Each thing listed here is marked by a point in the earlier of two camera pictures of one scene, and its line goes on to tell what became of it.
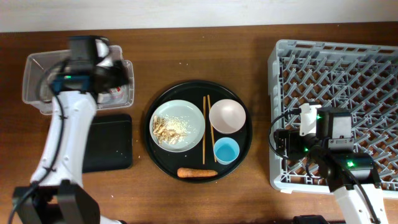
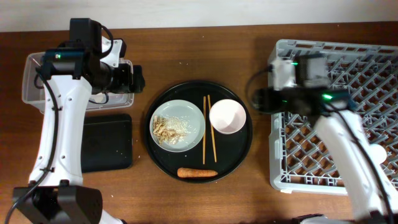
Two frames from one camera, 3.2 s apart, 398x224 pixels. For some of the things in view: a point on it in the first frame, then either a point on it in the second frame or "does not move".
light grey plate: x=181 y=109 does not move
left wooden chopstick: x=204 y=134 does not move
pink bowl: x=227 y=116 does not move
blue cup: x=226 y=150 -> x=377 y=154
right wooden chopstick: x=211 y=127 does not move
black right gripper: x=292 y=149 -> x=271 y=96
